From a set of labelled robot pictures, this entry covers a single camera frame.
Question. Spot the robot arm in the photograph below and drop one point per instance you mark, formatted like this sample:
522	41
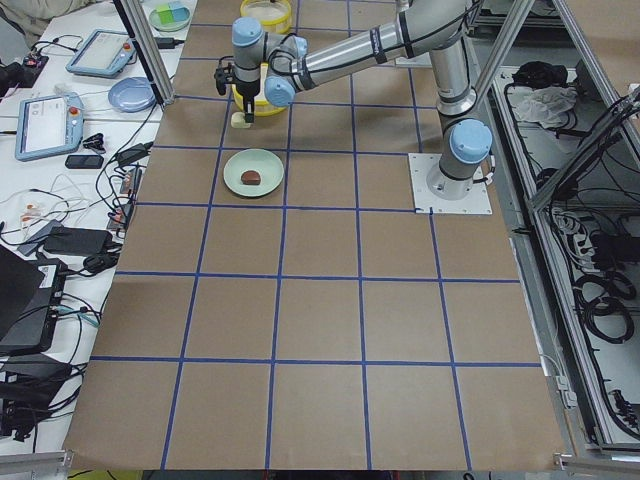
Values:
280	66

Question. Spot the teach pendant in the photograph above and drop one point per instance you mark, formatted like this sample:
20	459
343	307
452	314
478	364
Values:
49	126
104	54

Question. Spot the black power adapter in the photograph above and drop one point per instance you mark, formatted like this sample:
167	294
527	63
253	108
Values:
77	241

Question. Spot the far teach pendant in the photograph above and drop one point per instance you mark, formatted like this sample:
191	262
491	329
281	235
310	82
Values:
104	54

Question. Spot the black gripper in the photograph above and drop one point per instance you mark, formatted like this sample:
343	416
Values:
247	91

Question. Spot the green bowl with sponges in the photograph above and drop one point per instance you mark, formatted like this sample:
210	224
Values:
170	16

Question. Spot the aluminium frame post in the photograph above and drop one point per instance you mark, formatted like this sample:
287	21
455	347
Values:
137	27

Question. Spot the white steamed bun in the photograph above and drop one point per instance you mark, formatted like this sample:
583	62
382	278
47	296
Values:
238	121

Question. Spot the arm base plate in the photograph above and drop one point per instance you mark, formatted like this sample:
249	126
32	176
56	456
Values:
434	193

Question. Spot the blue plate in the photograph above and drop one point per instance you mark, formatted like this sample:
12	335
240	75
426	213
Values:
131	95

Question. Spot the white crumpled cloth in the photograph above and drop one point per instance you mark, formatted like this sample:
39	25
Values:
549	107

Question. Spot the near teach pendant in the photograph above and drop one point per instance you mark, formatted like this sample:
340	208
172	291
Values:
49	126

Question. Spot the light green plate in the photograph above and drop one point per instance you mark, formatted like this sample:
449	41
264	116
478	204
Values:
269	165

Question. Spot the brown steamed bun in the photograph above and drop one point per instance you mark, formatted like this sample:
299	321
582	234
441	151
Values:
251	177

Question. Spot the black laptop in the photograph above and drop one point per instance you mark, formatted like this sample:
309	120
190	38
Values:
30	292

